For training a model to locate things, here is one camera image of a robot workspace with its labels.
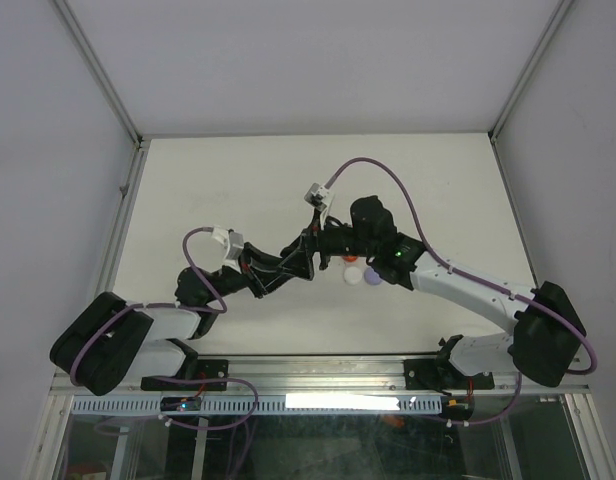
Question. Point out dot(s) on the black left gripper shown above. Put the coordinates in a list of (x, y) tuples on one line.
[(263, 281)]

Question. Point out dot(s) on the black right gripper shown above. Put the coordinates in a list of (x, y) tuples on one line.
[(309, 243)]

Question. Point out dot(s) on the white earbud charging case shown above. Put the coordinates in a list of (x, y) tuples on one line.
[(352, 275)]

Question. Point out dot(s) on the purple earbud charging case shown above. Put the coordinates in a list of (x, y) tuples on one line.
[(371, 277)]

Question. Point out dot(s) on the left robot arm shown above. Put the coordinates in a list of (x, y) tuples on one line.
[(113, 340)]

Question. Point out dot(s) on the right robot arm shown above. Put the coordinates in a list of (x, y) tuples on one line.
[(539, 329)]

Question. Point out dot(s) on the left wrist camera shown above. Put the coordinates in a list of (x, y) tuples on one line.
[(233, 245)]

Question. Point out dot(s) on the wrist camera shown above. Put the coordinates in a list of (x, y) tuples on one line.
[(320, 198), (233, 245)]

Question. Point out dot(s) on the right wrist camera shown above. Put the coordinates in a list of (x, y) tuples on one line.
[(320, 198)]

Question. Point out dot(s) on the aluminium mounting rail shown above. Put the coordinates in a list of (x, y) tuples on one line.
[(363, 374)]

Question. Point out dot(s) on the white slotted cable duct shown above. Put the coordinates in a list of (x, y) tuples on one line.
[(291, 404)]

